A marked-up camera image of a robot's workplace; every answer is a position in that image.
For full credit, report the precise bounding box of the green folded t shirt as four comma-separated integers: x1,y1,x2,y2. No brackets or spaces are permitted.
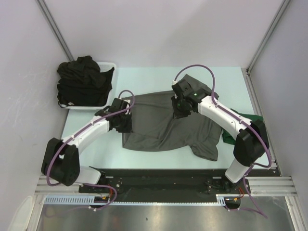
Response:
221,109,264,145

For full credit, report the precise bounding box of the light blue cable duct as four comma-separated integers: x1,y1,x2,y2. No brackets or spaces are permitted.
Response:
44,195,226,206

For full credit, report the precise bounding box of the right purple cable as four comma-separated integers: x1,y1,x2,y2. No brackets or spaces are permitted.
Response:
173,64,272,218

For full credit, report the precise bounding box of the black t shirts pile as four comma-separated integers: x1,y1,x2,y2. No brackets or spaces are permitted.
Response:
57,55,115,107

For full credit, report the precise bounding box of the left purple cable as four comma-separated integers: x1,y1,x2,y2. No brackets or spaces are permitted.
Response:
44,90,135,218

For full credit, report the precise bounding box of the grey t shirt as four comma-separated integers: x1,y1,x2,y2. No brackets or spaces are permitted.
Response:
121,74,222,162

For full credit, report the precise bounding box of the purple cable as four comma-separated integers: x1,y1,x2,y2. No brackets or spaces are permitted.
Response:
44,90,135,218
173,64,272,218

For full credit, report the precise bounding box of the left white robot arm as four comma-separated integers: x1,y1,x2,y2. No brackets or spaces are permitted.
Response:
41,98,133,193

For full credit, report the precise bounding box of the aluminium frame rail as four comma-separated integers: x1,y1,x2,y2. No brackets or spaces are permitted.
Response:
34,176,297,196

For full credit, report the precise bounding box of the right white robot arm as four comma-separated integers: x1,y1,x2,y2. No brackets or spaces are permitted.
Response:
171,79,269,193

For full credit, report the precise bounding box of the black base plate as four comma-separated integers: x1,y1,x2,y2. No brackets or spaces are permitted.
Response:
79,168,282,204

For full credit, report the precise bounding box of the white plastic basket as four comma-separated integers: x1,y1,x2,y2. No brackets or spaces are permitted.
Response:
58,62,118,111

